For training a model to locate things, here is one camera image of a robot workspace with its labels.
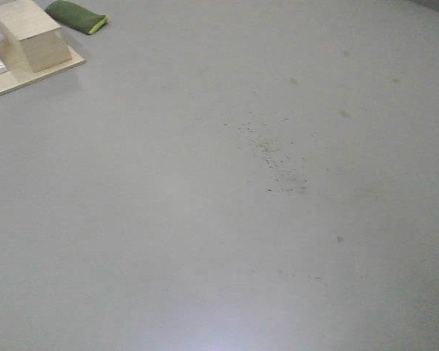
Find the green cloth pouch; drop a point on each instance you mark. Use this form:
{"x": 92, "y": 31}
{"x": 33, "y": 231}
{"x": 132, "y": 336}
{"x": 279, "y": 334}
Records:
{"x": 76, "y": 17}

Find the light wooden block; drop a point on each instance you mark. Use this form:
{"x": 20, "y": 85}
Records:
{"x": 33, "y": 34}

